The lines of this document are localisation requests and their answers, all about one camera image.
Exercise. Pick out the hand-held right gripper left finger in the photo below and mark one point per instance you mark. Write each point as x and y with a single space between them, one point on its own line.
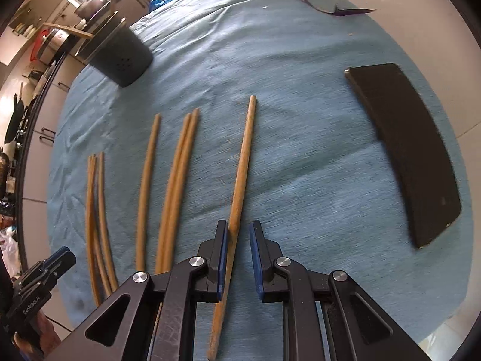
222 263

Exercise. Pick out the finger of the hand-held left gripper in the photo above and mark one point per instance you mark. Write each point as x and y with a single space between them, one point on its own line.
60 252
62 265

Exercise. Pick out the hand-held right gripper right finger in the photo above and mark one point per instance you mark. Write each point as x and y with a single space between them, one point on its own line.
256 263

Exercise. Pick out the wooden chopstick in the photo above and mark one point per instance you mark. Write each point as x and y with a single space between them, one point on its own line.
88 233
241 180
181 195
102 210
172 195
98 248
144 195

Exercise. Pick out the dark perforated chopstick holder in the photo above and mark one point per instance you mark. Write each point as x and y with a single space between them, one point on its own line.
124 60

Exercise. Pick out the person's left hand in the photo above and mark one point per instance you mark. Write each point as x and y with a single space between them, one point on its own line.
49 336

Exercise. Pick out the white plastic bag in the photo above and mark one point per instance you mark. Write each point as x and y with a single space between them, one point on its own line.
7 242

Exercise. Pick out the black frying pan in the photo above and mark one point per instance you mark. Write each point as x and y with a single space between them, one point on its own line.
15 120

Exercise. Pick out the blue towel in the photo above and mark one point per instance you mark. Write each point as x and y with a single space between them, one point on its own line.
300 120

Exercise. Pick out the black smartphone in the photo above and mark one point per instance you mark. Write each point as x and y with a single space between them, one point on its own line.
406 150

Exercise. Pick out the red basin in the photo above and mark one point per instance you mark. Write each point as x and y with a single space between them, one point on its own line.
35 50

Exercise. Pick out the steel pot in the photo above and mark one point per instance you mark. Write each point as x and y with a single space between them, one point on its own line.
56 41

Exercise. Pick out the wooden spatula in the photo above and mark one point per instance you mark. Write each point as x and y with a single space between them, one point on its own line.
67 31

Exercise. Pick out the black cooking pot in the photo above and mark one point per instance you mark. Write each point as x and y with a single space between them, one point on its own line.
90 6

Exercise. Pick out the blue plastic bag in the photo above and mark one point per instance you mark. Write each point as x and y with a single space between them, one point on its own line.
163 0

